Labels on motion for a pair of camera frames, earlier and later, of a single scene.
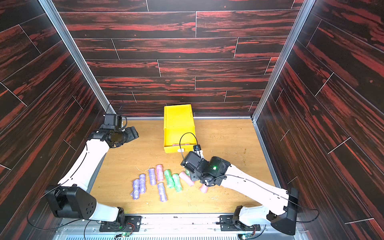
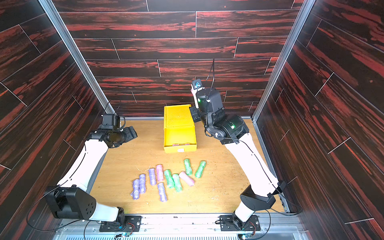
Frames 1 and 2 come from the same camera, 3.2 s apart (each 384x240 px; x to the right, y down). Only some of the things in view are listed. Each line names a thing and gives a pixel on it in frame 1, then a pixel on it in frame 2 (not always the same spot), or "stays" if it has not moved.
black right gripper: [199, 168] → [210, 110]
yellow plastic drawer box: [179, 128] stays
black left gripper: [132, 134] stays
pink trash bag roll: [160, 172] stays
